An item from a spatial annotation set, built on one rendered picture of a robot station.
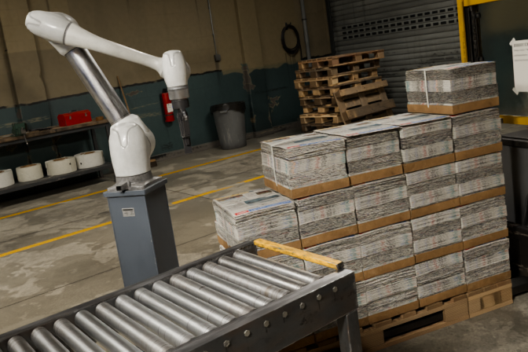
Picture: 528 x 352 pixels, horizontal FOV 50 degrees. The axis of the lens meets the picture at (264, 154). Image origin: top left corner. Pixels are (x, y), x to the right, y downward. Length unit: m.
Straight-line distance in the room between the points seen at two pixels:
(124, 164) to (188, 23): 7.63
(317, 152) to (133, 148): 0.80
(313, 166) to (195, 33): 7.64
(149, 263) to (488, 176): 1.73
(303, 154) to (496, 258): 1.26
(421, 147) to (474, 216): 0.49
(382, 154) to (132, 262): 1.23
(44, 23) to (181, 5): 7.48
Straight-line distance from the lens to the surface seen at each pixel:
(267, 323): 1.59
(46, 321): 1.86
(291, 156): 2.49
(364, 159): 2.67
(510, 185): 3.76
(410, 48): 10.51
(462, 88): 2.96
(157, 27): 9.69
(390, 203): 2.77
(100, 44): 2.54
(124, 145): 2.46
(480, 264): 3.19
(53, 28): 2.56
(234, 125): 9.54
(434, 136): 2.86
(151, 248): 2.50
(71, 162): 8.34
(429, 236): 2.95
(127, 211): 2.50
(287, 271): 1.86
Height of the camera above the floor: 1.48
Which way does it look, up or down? 10 degrees down
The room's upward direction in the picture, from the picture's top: 8 degrees counter-clockwise
